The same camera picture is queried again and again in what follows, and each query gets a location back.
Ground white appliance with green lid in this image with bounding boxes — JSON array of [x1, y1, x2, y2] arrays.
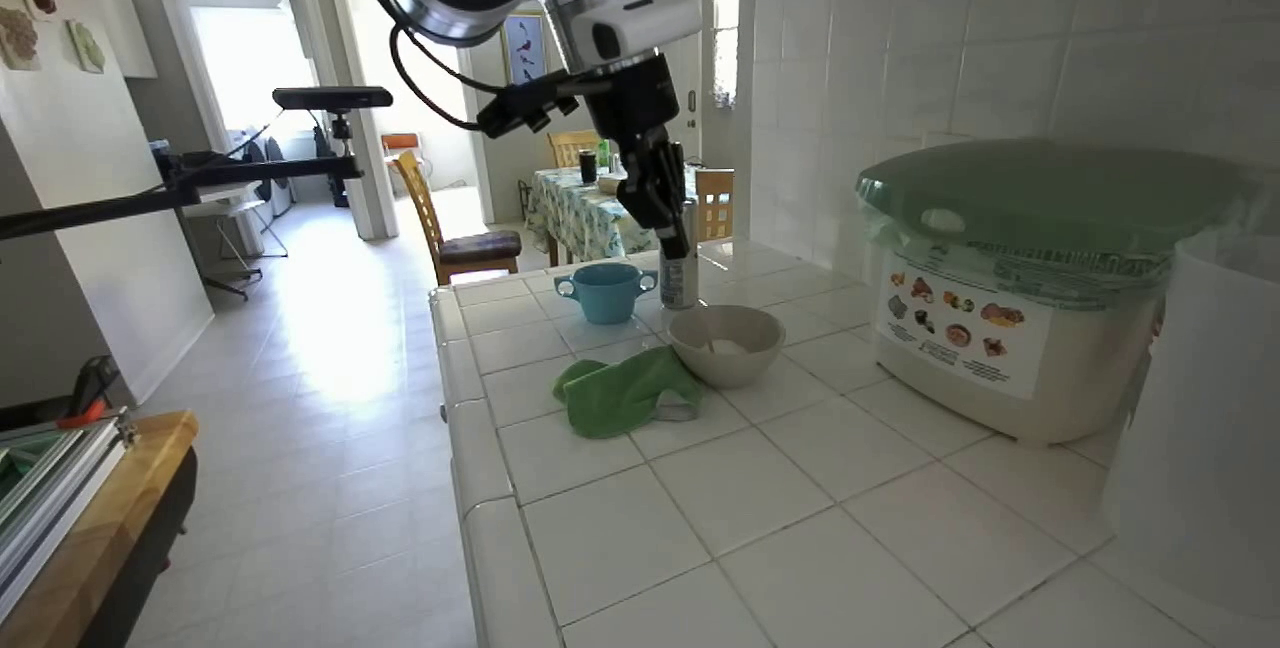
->
[[856, 137, 1263, 446]]

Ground aluminium frame rails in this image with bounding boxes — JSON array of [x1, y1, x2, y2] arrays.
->
[[0, 412, 137, 621]]

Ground silver metal can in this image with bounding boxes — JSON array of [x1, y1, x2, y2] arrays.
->
[[659, 198, 701, 312]]

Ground white plastic container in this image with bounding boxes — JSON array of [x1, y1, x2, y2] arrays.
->
[[1100, 228, 1280, 621]]

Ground white folding table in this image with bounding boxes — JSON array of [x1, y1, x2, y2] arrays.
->
[[178, 181, 292, 301]]

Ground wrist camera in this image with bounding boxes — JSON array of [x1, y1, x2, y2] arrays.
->
[[477, 68, 583, 140]]

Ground window with curtain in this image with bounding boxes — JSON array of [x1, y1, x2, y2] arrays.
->
[[707, 0, 741, 111]]

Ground orange and black clamp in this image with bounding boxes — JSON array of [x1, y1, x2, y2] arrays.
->
[[57, 355, 122, 430]]

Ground blue two-handled cup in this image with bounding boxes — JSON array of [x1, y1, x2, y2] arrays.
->
[[554, 262, 660, 326]]

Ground camera on mount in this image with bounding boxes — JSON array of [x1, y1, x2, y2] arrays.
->
[[0, 85, 395, 242]]

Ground orange chair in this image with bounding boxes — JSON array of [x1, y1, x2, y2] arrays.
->
[[380, 132, 427, 181]]

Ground framed bird picture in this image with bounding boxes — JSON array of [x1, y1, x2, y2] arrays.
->
[[501, 12, 550, 86]]

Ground wooden chair with dark seat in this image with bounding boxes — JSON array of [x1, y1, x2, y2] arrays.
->
[[392, 149, 524, 287]]

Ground beige bowl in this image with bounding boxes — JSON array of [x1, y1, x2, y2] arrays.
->
[[667, 304, 788, 390]]

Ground dining table with floral cloth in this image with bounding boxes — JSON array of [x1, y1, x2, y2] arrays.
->
[[524, 164, 703, 266]]

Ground green cloth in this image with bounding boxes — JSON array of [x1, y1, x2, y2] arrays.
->
[[552, 345, 707, 441]]

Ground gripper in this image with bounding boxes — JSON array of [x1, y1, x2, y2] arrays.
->
[[583, 52, 696, 261]]

